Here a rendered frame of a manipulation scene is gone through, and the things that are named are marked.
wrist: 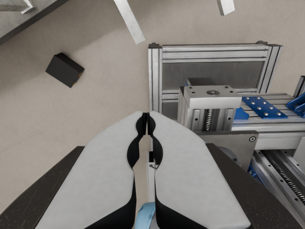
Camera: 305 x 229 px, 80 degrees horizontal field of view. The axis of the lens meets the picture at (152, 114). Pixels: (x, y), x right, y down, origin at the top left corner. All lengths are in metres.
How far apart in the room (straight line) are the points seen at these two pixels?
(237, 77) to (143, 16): 0.77
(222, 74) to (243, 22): 0.41
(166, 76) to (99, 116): 0.74
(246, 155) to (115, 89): 1.19
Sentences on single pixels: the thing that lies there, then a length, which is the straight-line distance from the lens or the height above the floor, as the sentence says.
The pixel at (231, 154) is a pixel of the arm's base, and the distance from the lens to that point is 0.53.
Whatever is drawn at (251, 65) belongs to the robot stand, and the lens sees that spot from 1.43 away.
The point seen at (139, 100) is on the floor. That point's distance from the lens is 1.57.
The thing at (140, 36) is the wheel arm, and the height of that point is 0.86.
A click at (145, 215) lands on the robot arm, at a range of 0.42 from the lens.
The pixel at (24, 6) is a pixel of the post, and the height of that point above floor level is 0.75.
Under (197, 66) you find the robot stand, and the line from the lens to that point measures 1.29.
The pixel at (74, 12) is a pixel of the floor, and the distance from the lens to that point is 1.51.
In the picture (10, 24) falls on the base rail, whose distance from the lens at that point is 0.87.
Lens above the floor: 1.42
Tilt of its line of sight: 61 degrees down
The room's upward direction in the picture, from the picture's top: 178 degrees clockwise
